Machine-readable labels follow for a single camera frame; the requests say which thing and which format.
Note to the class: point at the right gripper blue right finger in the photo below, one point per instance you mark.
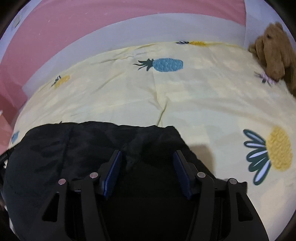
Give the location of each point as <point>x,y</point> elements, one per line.
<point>221,209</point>

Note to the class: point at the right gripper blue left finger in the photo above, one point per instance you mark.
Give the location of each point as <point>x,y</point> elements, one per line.
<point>71,211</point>

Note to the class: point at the black puffer jacket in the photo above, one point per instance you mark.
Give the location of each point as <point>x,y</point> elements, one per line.
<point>147,202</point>

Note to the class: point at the yellow pineapple bed sheet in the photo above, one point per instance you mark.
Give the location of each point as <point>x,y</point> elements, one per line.
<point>214,96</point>

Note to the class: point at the brown teddy bear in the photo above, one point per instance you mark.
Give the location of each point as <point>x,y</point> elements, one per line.
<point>275,54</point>

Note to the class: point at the white bed frame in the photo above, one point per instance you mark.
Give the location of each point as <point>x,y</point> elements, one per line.
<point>134,32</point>

